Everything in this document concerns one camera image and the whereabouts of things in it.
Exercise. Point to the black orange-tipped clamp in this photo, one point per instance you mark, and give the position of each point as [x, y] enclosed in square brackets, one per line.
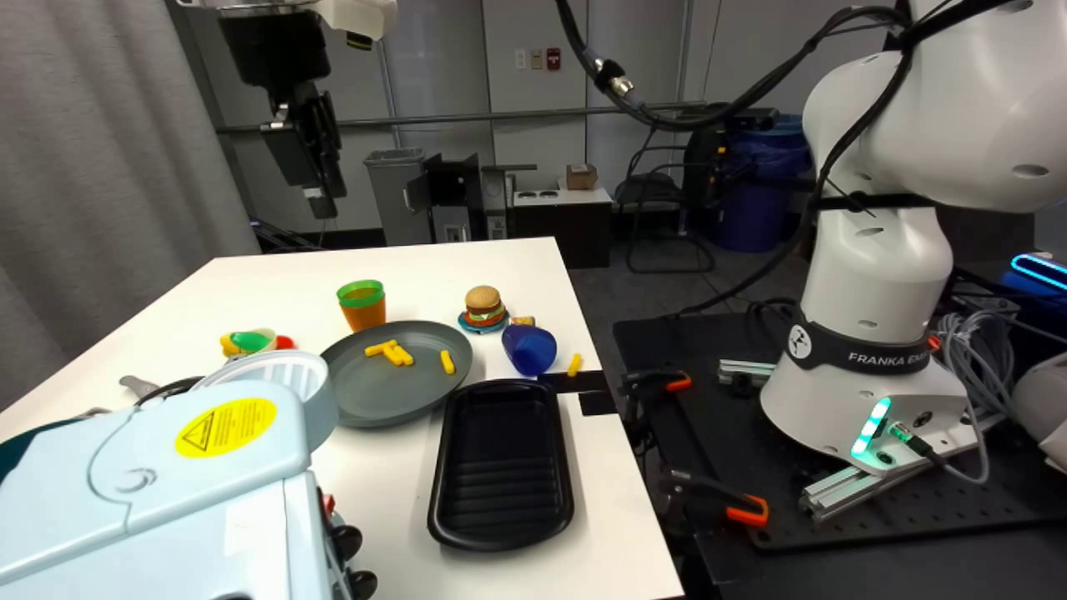
[720, 504]
[669, 383]

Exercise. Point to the orange plastic cup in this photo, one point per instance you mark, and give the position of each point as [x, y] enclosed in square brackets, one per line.
[366, 319]

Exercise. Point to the toy hamburger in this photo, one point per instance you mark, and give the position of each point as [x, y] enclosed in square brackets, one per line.
[486, 300]

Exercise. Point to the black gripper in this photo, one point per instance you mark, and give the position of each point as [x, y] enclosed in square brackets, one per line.
[270, 50]

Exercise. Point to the small cardboard box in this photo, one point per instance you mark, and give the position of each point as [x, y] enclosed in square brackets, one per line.
[582, 173]

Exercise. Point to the long aluminium rail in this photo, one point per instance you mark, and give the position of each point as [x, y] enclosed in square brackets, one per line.
[856, 483]

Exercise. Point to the yellow toy fry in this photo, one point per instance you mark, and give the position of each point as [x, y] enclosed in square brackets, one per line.
[401, 359]
[446, 360]
[372, 350]
[576, 363]
[388, 349]

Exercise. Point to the small yellow toy plate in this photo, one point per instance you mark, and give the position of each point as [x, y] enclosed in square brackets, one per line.
[229, 345]

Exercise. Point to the grey round plate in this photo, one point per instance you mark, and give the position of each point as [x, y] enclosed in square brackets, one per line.
[388, 399]

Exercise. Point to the black low cabinet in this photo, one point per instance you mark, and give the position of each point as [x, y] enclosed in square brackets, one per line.
[561, 229]

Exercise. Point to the grey waste bin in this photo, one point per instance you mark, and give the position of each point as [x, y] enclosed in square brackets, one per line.
[396, 194]

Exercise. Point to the blue-lit black device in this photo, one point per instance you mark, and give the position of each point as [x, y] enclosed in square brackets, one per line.
[1037, 279]

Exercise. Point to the black machine stand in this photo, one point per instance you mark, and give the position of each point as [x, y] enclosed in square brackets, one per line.
[456, 194]

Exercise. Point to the black perforated base board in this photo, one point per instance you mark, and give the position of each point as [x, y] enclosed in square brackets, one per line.
[767, 488]

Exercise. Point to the black tape strip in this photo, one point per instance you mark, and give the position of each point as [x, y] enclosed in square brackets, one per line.
[582, 386]

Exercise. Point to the green plastic cup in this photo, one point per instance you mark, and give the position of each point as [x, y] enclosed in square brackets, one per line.
[360, 294]

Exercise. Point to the red green toy fruit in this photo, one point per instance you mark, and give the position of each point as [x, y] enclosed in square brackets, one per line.
[253, 340]

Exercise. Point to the short aluminium rail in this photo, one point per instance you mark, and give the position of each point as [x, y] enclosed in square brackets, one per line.
[744, 366]

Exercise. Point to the blue barrel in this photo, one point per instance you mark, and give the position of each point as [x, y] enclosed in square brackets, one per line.
[763, 194]

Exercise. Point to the light blue toy oven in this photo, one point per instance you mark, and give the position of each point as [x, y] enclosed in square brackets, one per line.
[169, 510]

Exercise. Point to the black ribbed plastic tray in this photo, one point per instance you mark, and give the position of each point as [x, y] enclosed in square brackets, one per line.
[501, 469]

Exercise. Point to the small teal toy plate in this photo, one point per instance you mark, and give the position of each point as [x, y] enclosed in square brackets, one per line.
[471, 328]

